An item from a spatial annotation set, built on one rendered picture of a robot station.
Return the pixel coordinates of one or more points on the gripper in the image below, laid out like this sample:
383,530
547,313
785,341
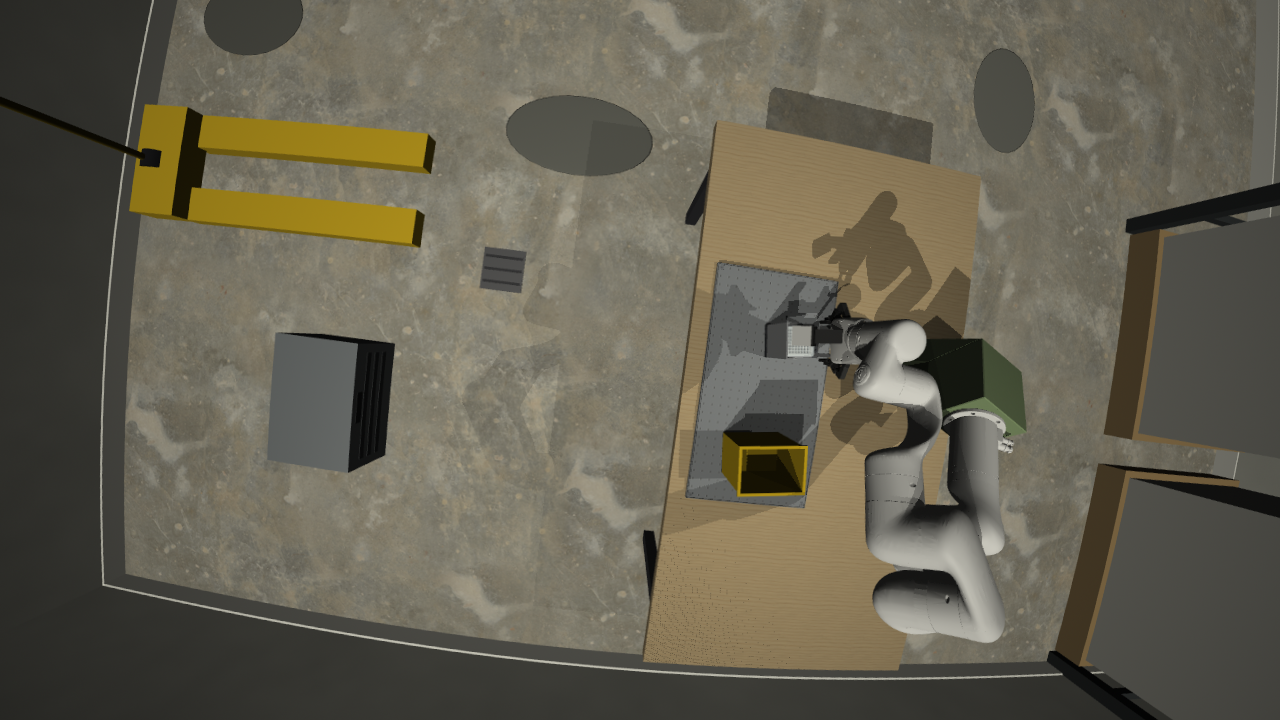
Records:
841,353

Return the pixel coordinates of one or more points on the yellow box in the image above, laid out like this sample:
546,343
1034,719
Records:
780,471

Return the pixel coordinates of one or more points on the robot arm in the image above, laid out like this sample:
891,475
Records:
899,528

